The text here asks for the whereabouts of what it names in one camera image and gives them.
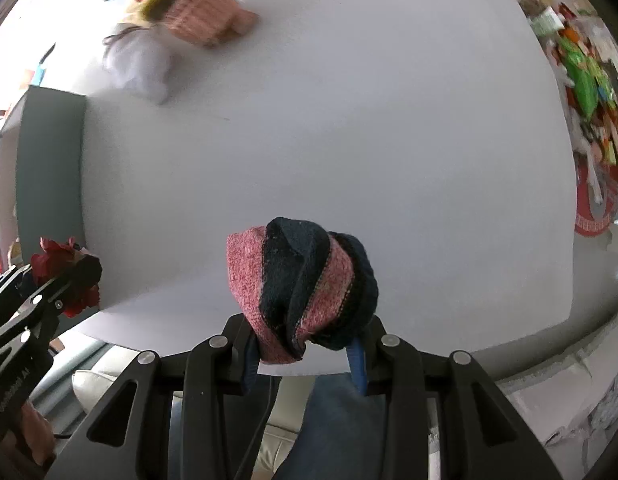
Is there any dark red knitted flower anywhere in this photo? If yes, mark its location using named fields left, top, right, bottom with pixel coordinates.
left=30, top=237, right=102, bottom=318

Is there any pink and black sock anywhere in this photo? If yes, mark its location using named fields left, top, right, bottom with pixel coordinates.
left=225, top=217, right=379, bottom=364

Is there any white cloth bundle with twine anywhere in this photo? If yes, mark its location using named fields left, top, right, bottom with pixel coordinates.
left=103, top=23, right=172, bottom=104

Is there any person hand holding gripper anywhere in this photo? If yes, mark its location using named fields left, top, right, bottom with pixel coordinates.
left=1, top=401, right=55, bottom=472

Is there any dark green storage box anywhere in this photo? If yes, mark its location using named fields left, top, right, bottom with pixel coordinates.
left=0, top=86, right=87, bottom=266

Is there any pink knitted pouch yellow filling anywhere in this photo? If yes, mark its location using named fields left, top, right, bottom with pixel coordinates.
left=134, top=0, right=258, bottom=48

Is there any cluttered snack pile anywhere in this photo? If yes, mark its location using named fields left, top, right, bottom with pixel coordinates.
left=516, top=0, right=618, bottom=237

